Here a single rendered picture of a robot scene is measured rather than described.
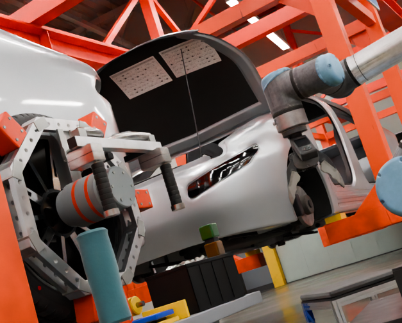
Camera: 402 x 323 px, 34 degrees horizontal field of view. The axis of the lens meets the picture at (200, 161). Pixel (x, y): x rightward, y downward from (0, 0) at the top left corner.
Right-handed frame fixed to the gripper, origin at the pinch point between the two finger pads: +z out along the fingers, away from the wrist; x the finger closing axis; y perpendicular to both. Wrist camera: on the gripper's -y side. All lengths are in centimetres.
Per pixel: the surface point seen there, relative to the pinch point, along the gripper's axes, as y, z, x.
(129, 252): 28, -3, 58
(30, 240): -8, -13, 77
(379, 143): 333, -26, -106
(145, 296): 442, 34, 121
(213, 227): -0.7, -1.2, 30.0
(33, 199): 12, -26, 78
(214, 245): -2.1, 3.4, 31.3
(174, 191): 20.0, -15.6, 38.3
